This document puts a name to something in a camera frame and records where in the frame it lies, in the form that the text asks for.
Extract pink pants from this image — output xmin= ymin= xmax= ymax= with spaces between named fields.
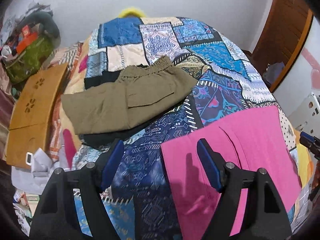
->
xmin=161 ymin=106 xmax=302 ymax=239

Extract white sewing machine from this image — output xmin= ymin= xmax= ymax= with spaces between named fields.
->
xmin=289 ymin=91 xmax=320 ymax=138

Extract white crumpled paper bag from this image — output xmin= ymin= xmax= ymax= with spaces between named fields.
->
xmin=11 ymin=148 xmax=69 ymax=195

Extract brown cardboard box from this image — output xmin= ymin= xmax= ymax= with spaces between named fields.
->
xmin=6 ymin=63 xmax=68 ymax=169

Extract blue patchwork bedspread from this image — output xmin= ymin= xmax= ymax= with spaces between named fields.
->
xmin=47 ymin=16 xmax=313 ymax=240

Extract brown wooden door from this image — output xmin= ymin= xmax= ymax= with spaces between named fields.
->
xmin=244 ymin=0 xmax=313 ymax=93

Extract olive green folded pants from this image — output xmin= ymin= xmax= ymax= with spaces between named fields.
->
xmin=61 ymin=56 xmax=197 ymax=135

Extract green patterned bag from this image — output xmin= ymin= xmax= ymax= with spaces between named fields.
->
xmin=4 ymin=34 xmax=54 ymax=85

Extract orange box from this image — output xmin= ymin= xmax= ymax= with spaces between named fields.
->
xmin=16 ymin=25 xmax=39 ymax=54

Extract grey neck pillow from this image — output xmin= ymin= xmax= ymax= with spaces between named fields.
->
xmin=17 ymin=11 xmax=60 ymax=38

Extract yellow fuzzy object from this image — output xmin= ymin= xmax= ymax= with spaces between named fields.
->
xmin=118 ymin=7 xmax=146 ymax=18

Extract pink heart wall decoration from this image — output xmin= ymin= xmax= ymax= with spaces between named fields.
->
xmin=301 ymin=48 xmax=320 ymax=90

